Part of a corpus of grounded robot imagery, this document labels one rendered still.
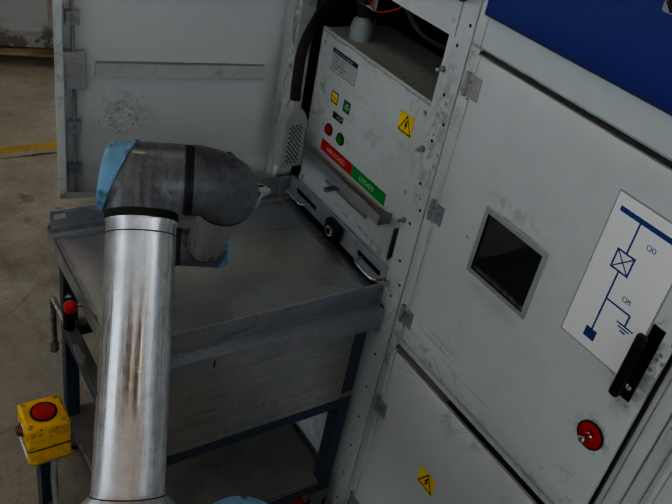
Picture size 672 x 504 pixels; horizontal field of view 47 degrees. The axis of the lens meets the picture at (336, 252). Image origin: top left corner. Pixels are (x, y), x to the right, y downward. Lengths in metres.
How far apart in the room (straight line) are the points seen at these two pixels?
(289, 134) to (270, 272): 0.40
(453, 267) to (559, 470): 0.47
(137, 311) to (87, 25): 1.08
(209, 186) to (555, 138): 0.63
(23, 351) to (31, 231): 0.78
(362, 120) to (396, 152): 0.16
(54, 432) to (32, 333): 1.57
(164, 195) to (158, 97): 1.01
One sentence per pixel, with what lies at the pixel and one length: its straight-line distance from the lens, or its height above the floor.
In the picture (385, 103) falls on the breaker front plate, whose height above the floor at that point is 1.32.
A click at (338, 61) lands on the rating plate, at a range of 2.10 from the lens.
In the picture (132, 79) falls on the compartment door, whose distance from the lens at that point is 2.19.
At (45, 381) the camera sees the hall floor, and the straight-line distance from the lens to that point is 2.94.
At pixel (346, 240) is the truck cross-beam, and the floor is 0.89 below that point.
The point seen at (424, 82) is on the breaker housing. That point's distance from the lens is 1.92.
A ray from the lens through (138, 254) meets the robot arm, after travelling 1.22.
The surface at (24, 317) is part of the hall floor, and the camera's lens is 3.21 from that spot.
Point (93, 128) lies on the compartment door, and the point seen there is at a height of 1.04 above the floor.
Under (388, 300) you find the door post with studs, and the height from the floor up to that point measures 0.88.
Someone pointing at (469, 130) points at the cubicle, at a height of 1.43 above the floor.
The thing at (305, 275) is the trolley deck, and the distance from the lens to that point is 2.06.
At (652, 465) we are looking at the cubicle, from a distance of 1.53.
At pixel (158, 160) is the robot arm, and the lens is 1.24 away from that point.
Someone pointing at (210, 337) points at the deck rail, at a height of 0.88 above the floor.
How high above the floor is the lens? 2.05
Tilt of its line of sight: 34 degrees down
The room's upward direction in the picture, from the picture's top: 12 degrees clockwise
